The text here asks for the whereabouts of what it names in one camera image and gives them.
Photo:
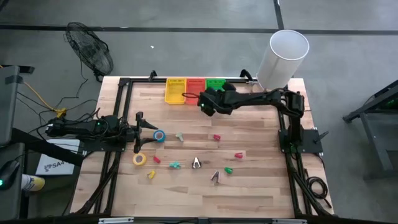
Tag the white labelled box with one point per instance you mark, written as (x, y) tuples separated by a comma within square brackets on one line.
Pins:
[(56, 166)]

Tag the orange plastic basket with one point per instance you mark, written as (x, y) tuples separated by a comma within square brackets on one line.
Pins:
[(194, 85)]

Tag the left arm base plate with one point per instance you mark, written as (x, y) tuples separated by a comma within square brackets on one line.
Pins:
[(102, 146)]

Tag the light blue tape roll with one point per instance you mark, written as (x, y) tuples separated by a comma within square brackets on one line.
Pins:
[(159, 136)]

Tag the black computer mouse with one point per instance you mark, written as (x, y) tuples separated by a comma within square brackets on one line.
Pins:
[(8, 174)]

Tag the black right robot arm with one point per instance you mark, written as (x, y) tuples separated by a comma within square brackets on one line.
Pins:
[(258, 97)]

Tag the red mini stapler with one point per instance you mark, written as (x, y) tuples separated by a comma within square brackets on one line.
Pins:
[(156, 159), (238, 155), (216, 137)]

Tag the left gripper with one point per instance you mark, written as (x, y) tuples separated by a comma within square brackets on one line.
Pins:
[(138, 133)]

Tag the yellow white spray can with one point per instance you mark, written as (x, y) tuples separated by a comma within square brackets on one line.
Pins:
[(32, 183)]

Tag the black aluminium table frame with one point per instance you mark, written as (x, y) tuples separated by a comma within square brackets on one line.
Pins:
[(127, 99)]

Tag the yellow plastic basket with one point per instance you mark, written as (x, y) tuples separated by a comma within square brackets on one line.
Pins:
[(175, 91)]

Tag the yellow tape roll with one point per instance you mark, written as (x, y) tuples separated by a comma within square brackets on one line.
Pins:
[(139, 159)]

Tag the black floor fan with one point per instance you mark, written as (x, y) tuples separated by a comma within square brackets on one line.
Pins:
[(93, 53)]

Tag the green plastic basket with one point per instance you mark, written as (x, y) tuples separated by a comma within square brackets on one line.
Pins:
[(215, 83)]

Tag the black diagonal beam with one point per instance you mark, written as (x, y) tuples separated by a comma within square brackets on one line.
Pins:
[(46, 149)]

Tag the teal staple remover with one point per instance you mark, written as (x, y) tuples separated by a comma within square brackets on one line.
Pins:
[(175, 165)]

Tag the white shade table lamp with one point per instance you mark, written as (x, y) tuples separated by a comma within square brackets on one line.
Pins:
[(281, 59)]

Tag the green mini stapler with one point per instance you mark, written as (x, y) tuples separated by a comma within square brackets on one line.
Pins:
[(228, 170)]

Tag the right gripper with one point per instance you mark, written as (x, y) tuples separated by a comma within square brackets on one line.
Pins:
[(217, 101)]

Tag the dark metal stand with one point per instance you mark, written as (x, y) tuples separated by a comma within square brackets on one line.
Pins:
[(374, 140)]

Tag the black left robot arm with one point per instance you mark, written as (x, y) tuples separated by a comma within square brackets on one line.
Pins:
[(77, 128)]

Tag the grey staple remover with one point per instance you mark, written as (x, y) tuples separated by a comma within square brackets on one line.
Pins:
[(179, 136)]

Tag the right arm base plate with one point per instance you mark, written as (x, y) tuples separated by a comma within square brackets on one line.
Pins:
[(311, 141)]

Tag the grey desk panel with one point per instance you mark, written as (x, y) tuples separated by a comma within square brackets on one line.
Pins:
[(7, 102)]

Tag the silver metal bracket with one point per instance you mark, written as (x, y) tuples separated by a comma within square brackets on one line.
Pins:
[(115, 220), (289, 221)]

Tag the yellow mini stapler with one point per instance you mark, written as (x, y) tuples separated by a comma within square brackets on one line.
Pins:
[(151, 174)]

